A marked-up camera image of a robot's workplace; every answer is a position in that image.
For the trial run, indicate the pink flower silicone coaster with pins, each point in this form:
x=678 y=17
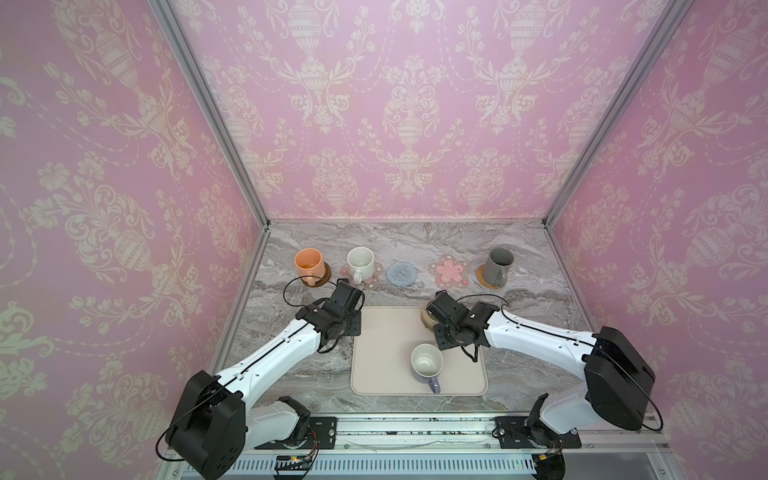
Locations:
x=370 y=284

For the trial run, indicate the white ceramic mug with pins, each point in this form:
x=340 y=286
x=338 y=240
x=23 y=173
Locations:
x=361 y=264

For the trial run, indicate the aluminium front frame rail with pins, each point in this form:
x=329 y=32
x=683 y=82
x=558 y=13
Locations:
x=449 y=446

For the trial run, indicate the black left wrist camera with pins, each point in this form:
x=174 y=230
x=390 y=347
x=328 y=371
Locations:
x=346 y=300

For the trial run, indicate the brown wooden round coaster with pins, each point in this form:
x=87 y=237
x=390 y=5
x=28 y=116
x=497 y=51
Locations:
x=324 y=279

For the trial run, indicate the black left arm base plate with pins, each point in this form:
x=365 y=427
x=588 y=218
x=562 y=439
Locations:
x=324 y=432

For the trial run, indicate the aluminium left corner post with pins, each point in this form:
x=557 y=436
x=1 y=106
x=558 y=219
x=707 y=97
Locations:
x=194 y=74

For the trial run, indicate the orange ceramic mug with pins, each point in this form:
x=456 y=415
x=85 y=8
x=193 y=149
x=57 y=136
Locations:
x=310 y=265

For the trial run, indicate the grey ceramic mug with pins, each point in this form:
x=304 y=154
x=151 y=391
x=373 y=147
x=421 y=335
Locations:
x=497 y=266

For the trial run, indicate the yellow beige ceramic mug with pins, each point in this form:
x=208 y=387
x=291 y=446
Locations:
x=427 y=320

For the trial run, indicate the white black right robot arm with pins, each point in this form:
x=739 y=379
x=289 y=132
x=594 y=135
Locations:
x=615 y=381

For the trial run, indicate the aluminium corner post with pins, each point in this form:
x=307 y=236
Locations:
x=664 y=28
x=194 y=74

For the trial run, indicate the white mug purple handle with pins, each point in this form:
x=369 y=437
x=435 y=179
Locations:
x=427 y=362

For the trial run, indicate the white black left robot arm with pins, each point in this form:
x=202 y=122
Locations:
x=216 y=419

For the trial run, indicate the aluminium right corner post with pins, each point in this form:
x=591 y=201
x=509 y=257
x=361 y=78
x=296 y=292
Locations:
x=664 y=28

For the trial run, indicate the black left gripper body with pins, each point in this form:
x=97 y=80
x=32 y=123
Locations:
x=352 y=324

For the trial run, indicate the beige silicone tray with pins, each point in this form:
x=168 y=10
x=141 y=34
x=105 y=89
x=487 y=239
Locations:
x=381 y=362

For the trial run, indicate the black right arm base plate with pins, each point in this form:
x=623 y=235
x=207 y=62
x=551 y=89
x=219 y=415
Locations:
x=514 y=432

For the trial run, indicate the woven rattan round coaster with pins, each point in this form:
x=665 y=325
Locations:
x=481 y=280

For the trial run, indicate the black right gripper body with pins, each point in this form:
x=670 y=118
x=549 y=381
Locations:
x=447 y=333

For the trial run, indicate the blue round woven coaster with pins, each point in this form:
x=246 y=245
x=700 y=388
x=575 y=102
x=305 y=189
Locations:
x=402 y=274

